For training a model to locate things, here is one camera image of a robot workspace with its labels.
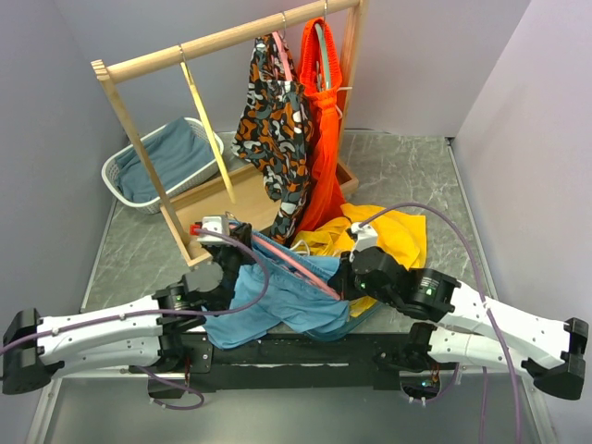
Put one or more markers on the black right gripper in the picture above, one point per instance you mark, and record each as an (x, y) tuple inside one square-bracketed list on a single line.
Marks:
[(341, 279)]

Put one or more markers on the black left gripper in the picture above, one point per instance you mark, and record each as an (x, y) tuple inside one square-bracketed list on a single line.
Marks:
[(239, 248)]

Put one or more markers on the pink hanger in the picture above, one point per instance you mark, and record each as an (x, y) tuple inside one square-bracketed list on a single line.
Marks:
[(281, 61), (293, 278)]

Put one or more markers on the light blue shorts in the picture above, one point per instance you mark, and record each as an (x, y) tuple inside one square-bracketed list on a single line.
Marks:
[(229, 331)]

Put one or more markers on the yellow hanger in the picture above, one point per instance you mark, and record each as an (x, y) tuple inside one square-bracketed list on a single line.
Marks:
[(210, 134)]

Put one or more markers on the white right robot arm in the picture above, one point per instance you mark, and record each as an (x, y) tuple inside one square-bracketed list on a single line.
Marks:
[(453, 323)]

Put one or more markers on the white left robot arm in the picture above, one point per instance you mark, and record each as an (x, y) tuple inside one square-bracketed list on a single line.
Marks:
[(143, 333)]

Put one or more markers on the yellow shorts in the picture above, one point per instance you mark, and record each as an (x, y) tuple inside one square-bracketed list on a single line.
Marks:
[(401, 235)]

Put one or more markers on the orange shorts on hanger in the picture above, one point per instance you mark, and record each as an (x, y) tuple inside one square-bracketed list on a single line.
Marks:
[(325, 197)]

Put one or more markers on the patterned shorts on hanger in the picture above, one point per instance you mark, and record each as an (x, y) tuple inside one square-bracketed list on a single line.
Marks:
[(274, 135)]

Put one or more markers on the pink hanger under patterned shorts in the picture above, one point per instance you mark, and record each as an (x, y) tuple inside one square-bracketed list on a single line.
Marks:
[(281, 61)]

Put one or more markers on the green hanger under orange shorts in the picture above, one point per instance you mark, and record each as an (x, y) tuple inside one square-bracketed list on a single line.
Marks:
[(323, 71)]

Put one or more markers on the wooden clothes rack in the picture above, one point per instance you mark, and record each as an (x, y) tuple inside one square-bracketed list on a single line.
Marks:
[(240, 191)]

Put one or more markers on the white plastic basket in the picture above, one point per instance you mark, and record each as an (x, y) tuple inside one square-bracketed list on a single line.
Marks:
[(162, 162)]

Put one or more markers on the grey-blue cloth in basket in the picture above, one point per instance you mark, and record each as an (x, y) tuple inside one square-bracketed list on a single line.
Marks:
[(162, 159)]

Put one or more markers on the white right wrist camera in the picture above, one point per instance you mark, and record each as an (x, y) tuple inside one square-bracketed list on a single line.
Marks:
[(364, 237)]

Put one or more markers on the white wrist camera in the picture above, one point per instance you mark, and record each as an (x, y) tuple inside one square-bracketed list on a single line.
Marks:
[(212, 231), (364, 237)]

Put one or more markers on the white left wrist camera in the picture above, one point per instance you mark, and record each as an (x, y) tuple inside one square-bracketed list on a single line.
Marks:
[(212, 231)]

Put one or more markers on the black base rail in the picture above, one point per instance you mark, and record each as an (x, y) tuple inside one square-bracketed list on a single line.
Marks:
[(292, 361)]

